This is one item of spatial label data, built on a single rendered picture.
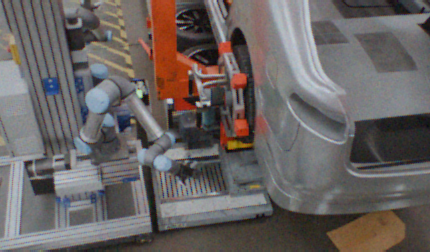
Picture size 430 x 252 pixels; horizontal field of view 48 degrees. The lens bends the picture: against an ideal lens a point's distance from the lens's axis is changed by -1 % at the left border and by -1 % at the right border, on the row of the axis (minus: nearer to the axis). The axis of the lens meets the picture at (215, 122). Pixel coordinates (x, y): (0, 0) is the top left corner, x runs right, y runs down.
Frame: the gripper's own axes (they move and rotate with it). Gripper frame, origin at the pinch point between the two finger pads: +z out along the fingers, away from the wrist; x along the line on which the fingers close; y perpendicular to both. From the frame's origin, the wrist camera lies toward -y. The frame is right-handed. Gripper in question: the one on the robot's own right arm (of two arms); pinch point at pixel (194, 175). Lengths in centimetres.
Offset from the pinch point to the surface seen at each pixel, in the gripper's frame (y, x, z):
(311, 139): -66, -29, -28
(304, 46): -54, -68, -40
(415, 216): -109, -22, 153
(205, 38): 95, -127, 125
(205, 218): 21, 24, 78
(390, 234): -97, -4, 134
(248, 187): 4, -7, 97
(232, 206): 9, 10, 91
